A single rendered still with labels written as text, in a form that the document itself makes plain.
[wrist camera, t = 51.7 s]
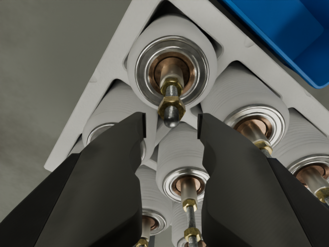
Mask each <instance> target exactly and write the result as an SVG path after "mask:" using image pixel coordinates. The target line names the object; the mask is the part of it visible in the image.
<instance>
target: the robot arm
mask: <svg viewBox="0 0 329 247"><path fill-rule="evenodd" d="M144 138H146V113H143V112H135V113H133V114H132V115H130V116H128V117H127V118H125V119H124V120H122V121H120V122H119V123H117V124H115V125H114V126H112V127H110V128H109V129H107V130H105V131H104V132H102V133H101V134H100V135H98V136H97V137H96V138H95V139H93V140H92V141H91V142H90V143H89V144H88V145H87V146H86V147H85V148H84V149H83V150H82V151H81V152H80V153H72V154H71V155H70V156H69V157H68V158H66V159H65V160H64V161H63V162H62V163H61V164H60V165H59V166H58V167H57V168H56V169H55V170H54V171H53V172H52V173H51V174H50V175H49V176H48V177H47V178H45V179H44V180H43V181H42V182H41V183H40V184H39V185H38V186H37V187H36V188H35V189H34V190H33V191H32V192H31V193H30V194H29V195H28V196H27V197H25V198H24V199H23V200H22V201H21V202H20V203H19V204H18V205H17V206H16V207H15V208H14V209H13V210H12V211H11V212H10V213H9V214H8V215H7V216H6V217H5V218H4V219H3V220H2V222H1V223H0V247H133V246H134V245H135V244H136V243H137V242H138V241H139V240H140V238H141V235H142V202H141V186H140V180H139V178H138V177H137V176H136V175H135V172H136V170H137V169H138V167H139V166H140V165H141V145H140V143H141V142H142V141H143V139H144ZM197 139H200V141H201V142H202V144H203V145H204V153H203V161H202V165H203V167H204V168H205V169H206V171H207V173H208V174H209V179H208V180H207V182H206V187H205V192H204V198H203V204H202V210H201V225H202V238H203V241H204V243H205V244H206V245H207V246H208V247H329V209H328V208H327V207H326V206H325V205H324V204H323V203H322V202H321V201H320V200H319V199H318V198H317V197H316V196H315V195H314V194H313V193H312V192H311V191H310V190H309V189H308V188H307V187H305V186H304V185H303V184H302V183H301V182H300V181H299V180H298V179H297V178H296V177H295V176H294V175H293V174H292V173H291V172H290V171H289V170H288V169H287V168H286V167H285V166H284V165H283V164H282V163H281V162H280V161H279V160H278V159H276V158H268V157H267V156H266V155H265V154H264V153H263V152H262V151H261V150H260V149H259V148H258V147H257V146H256V145H255V144H253V143H252V142H251V141H250V140H249V139H247V138H246V137H245V136H243V135H242V134H241V133H239V132H238V131H236V130H235V129H233V128H231V127H230V126H228V125H227V124H225V123H224V122H222V121H221V120H219V119H218V118H216V117H214V116H213V115H211V114H209V113H201V114H198V119H197Z"/></svg>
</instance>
